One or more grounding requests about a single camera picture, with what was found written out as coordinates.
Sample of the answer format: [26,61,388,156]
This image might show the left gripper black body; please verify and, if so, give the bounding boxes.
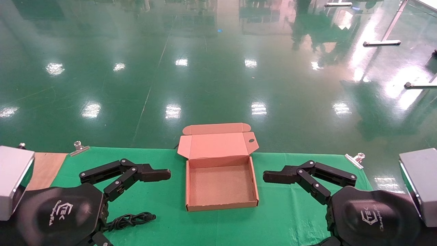
[15,183,108,246]

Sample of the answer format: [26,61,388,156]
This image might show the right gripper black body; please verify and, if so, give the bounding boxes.
[329,186,422,246]

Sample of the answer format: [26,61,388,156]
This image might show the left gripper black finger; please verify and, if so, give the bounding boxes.
[79,159,171,202]
[90,232,115,246]

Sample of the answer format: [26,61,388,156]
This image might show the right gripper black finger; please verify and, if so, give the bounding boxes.
[263,161,357,205]
[318,236,342,246]

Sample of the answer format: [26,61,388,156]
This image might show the black power cord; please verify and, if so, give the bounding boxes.
[104,212,157,233]

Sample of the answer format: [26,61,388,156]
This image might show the open brown cardboard box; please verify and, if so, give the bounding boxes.
[177,123,259,212]

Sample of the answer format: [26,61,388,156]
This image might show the green table cloth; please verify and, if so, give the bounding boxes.
[51,147,373,246]

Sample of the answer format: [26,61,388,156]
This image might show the silver binder clip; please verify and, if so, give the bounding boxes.
[70,141,90,157]
[344,153,366,169]

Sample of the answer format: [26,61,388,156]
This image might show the white table leg with foot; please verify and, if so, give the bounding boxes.
[363,0,410,47]
[404,72,437,89]

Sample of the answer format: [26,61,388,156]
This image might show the left wrist grey camera box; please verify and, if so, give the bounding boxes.
[0,146,35,221]

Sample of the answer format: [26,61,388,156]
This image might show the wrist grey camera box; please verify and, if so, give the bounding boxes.
[399,148,437,228]
[0,146,35,221]

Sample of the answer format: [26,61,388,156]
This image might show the right wrist grey camera box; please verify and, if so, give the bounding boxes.
[399,148,437,228]

